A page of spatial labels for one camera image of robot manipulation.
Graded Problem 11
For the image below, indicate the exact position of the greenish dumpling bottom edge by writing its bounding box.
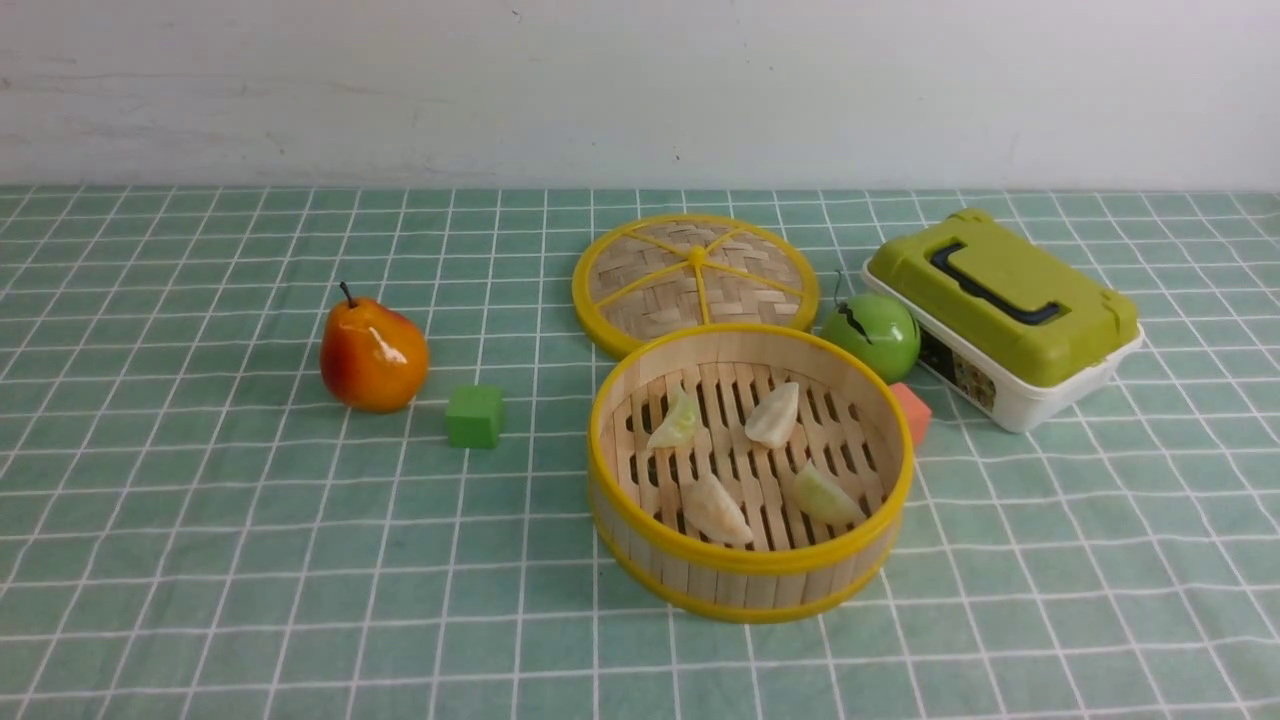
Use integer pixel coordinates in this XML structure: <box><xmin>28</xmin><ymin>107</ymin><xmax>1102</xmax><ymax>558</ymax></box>
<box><xmin>646</xmin><ymin>386</ymin><xmax>701</xmax><ymax>451</ymax></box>

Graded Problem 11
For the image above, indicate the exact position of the white dumpling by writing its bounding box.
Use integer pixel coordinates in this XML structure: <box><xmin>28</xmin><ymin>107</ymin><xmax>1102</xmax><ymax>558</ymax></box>
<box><xmin>744</xmin><ymin>380</ymin><xmax>800</xmax><ymax>448</ymax></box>
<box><xmin>680</xmin><ymin>474</ymin><xmax>754</xmax><ymax>546</ymax></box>

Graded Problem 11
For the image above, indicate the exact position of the woven bamboo steamer lid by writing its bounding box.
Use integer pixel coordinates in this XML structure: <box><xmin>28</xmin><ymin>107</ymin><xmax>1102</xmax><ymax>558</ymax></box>
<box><xmin>571</xmin><ymin>214</ymin><xmax>820</xmax><ymax>359</ymax></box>

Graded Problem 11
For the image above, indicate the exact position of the bamboo steamer tray yellow rim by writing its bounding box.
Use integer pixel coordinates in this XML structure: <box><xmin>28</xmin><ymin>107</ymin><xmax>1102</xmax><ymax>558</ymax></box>
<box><xmin>586</xmin><ymin>324</ymin><xmax>915</xmax><ymax>623</ymax></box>

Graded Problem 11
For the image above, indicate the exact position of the green cube block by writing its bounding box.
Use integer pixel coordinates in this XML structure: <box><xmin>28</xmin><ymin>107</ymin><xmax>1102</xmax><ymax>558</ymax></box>
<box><xmin>445</xmin><ymin>384</ymin><xmax>506</xmax><ymax>448</ymax></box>

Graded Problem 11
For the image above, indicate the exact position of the green apple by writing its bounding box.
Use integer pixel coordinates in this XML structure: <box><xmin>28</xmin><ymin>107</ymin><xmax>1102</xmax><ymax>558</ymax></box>
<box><xmin>818</xmin><ymin>272</ymin><xmax>922</xmax><ymax>386</ymax></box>

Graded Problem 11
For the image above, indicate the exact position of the orange red pear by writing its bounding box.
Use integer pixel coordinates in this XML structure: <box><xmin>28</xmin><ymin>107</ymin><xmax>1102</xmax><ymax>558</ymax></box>
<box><xmin>319</xmin><ymin>282</ymin><xmax>430</xmax><ymax>414</ymax></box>

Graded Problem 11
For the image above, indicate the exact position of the orange cube block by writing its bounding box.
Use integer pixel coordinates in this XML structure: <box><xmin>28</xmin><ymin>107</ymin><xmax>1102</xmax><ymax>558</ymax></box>
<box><xmin>890</xmin><ymin>382</ymin><xmax>933</xmax><ymax>447</ymax></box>

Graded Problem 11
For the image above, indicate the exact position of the green lidded white box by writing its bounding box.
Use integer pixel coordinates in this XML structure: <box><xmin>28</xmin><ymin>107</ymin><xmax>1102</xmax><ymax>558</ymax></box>
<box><xmin>861</xmin><ymin>208</ymin><xmax>1146</xmax><ymax>433</ymax></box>

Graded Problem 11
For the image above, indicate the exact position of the green checkered tablecloth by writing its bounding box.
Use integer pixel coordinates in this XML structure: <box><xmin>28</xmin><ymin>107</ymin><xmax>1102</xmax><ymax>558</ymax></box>
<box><xmin>1</xmin><ymin>186</ymin><xmax>1279</xmax><ymax>719</ymax></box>

